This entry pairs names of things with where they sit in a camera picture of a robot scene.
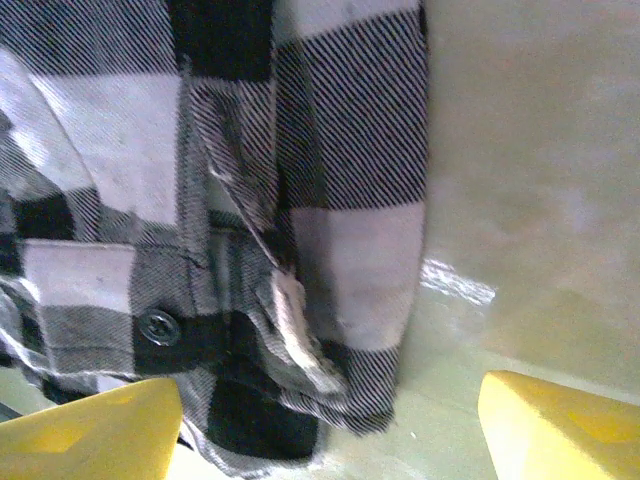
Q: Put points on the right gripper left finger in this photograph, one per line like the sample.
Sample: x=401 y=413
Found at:
x=90 y=440

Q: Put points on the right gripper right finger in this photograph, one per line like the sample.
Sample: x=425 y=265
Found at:
x=565 y=435

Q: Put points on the black white checked shirt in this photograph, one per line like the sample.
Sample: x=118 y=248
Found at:
x=200 y=200

